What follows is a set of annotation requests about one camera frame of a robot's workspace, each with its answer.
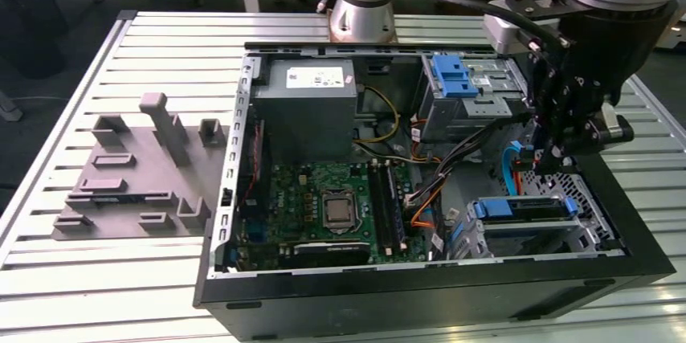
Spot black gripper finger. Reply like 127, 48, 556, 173
540, 81, 597, 176
528, 49, 558, 152

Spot blue data wire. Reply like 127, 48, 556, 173
501, 140, 537, 195

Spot grey furniture leg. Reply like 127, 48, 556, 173
0, 89, 25, 122

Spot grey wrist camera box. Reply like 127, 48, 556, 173
482, 13, 532, 54

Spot green motherboard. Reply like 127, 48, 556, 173
235, 160, 446, 270

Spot black cable bundle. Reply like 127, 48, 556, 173
406, 112, 536, 215

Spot black PC case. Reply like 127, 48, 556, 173
193, 40, 677, 342

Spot blue drive latch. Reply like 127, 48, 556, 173
433, 55, 480, 99

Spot power wire with black connector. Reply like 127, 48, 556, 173
512, 160, 542, 195

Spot yellow wire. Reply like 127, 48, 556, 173
353, 84, 401, 145

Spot hard disk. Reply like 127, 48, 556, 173
450, 196, 580, 251

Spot installed RAM stick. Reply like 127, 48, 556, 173
385, 165, 408, 242

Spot orange wire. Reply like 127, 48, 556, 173
410, 186, 448, 228

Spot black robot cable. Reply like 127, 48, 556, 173
406, 0, 573, 49

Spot metal disk bay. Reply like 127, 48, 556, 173
448, 194, 616, 259

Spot grey parts rack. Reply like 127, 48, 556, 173
49, 92, 231, 242

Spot grey power supply unit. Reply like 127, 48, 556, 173
251, 57, 360, 165

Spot dark RAM stick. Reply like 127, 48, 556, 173
94, 194, 145, 204

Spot metal optical drive cage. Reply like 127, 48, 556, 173
417, 53, 537, 143

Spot black graphics card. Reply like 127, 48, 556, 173
278, 240, 373, 267

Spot silver CPU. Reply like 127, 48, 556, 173
325, 199, 357, 227

